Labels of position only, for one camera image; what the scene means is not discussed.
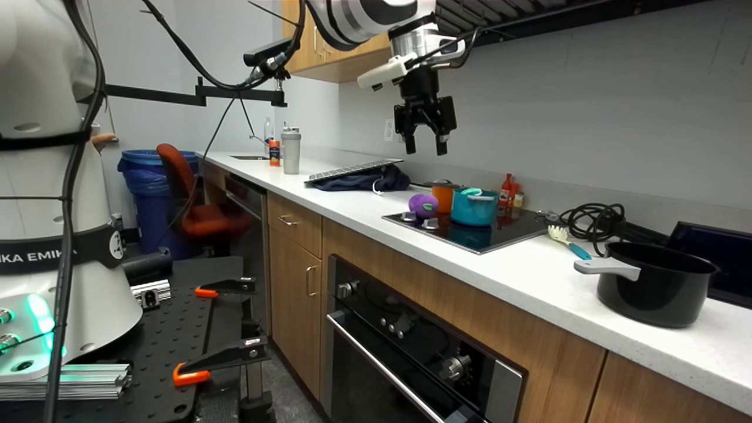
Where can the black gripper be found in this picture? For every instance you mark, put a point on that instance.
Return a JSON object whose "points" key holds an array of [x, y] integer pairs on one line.
{"points": [[424, 106]]}

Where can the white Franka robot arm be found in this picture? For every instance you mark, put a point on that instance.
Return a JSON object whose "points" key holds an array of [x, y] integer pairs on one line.
{"points": [[37, 79]]}

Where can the purple plush toy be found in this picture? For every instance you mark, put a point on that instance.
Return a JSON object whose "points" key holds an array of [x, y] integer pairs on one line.
{"points": [[424, 206]]}

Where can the teal cooking pot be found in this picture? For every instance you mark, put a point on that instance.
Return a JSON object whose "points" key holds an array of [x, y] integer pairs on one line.
{"points": [[472, 213]]}

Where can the orange cup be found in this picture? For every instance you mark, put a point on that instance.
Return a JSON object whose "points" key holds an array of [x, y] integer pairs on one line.
{"points": [[443, 198]]}

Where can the red orange bottle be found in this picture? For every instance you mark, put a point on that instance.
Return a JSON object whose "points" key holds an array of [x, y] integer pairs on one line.
{"points": [[508, 192]]}

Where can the small yellow object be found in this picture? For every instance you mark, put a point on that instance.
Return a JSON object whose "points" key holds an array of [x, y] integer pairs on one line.
{"points": [[518, 200]]}

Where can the silver water bottle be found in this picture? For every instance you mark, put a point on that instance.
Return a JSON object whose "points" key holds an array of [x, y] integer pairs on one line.
{"points": [[290, 153]]}

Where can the small dark bottle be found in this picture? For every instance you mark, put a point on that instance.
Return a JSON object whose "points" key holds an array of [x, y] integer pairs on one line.
{"points": [[272, 153]]}

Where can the silver oven knob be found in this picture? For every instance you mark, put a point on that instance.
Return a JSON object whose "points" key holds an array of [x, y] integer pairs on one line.
{"points": [[457, 368], [348, 289]]}

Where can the steel range hood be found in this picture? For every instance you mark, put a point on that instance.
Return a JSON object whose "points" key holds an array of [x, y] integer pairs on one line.
{"points": [[547, 14]]}

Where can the grey dishwasher front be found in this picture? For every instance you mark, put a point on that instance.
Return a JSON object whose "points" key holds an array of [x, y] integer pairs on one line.
{"points": [[244, 235]]}

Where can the black built-in oven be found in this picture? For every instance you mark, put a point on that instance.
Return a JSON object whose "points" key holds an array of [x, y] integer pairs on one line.
{"points": [[391, 343]]}

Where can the orange brown chair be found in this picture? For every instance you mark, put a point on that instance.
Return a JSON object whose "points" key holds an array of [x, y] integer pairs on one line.
{"points": [[207, 219]]}

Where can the blue trash bin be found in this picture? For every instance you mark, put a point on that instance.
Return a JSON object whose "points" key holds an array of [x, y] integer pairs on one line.
{"points": [[144, 202]]}

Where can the small white box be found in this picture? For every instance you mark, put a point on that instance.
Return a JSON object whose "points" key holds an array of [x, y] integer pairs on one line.
{"points": [[151, 295]]}

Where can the black perforated robot table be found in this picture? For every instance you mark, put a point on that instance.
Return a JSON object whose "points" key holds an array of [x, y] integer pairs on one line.
{"points": [[171, 338]]}

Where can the aluminium extrusion bar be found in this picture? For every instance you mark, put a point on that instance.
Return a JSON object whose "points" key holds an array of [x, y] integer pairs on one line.
{"points": [[61, 382]]}

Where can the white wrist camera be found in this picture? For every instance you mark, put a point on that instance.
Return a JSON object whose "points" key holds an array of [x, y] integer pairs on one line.
{"points": [[382, 75]]}

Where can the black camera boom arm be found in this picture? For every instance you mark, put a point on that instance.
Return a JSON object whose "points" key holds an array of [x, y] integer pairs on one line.
{"points": [[225, 95]]}

